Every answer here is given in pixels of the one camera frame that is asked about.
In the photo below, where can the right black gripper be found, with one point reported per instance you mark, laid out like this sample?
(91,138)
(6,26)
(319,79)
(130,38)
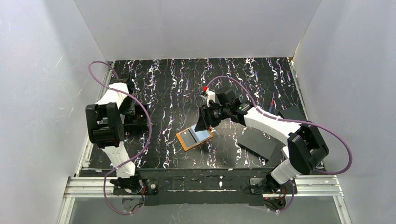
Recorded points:
(208,116)

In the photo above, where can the orange card holder wallet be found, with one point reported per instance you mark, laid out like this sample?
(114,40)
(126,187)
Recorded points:
(189,138)

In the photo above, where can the black box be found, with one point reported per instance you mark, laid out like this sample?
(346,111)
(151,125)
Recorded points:
(135,119)

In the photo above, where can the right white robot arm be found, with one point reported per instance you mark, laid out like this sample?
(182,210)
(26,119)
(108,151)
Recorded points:
(305,144)

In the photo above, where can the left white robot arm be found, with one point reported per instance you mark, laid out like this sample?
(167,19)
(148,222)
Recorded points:
(106,130)

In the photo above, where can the black flat slab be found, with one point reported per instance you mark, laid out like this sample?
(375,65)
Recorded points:
(257,143)

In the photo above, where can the blue red screwdriver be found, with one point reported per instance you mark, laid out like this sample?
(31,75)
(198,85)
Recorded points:
(271,105)

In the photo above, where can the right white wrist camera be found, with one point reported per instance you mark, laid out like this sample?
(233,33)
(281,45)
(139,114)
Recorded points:
(208,96)

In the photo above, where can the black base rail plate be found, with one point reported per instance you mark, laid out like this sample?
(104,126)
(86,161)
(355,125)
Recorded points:
(204,186)

